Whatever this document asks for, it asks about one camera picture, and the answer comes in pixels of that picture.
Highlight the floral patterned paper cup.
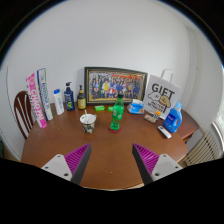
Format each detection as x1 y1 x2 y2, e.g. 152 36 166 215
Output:
79 113 98 135

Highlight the dark blue pump bottle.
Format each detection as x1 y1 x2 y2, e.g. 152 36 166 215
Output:
63 81 76 112

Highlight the blue tissue pack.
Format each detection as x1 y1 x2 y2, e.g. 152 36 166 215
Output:
126 98 146 115

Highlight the dark wooden chair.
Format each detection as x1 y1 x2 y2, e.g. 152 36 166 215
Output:
13 90 37 140

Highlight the green plastic drink bottle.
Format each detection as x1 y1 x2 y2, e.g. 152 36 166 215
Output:
110 93 125 132

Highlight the white paper gift bag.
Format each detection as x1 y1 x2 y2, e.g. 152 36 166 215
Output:
143 68 182 120

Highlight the white blue-capped lotion bottle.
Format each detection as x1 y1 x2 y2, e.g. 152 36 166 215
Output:
53 88 66 116

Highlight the white radiator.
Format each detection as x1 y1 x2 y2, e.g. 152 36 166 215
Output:
184 129 221 167

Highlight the framed group photo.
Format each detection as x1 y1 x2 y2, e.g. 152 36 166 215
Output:
83 66 149 106

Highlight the pink shuttlecock tube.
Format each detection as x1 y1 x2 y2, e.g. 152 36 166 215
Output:
25 72 48 129

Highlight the white stirring stick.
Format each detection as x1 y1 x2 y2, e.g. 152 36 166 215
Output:
83 108 90 124

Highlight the small brown snack box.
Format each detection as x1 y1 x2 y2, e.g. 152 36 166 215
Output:
143 113 158 124

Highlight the dark yellow-labelled bottle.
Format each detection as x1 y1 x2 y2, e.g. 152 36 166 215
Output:
76 84 87 111

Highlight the white shuttlecock tube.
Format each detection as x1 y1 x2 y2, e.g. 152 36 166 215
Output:
36 67 54 121

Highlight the flat round red coaster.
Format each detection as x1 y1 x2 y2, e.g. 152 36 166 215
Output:
107 124 122 134

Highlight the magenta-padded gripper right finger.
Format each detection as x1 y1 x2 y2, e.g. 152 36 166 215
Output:
131 143 184 186

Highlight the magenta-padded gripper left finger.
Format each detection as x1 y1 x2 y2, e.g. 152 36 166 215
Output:
41 143 93 186

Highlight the blue detergent bottle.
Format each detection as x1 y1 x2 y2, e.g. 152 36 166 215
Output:
162 101 184 134

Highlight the white remote control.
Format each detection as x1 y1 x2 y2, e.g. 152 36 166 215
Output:
157 125 172 139

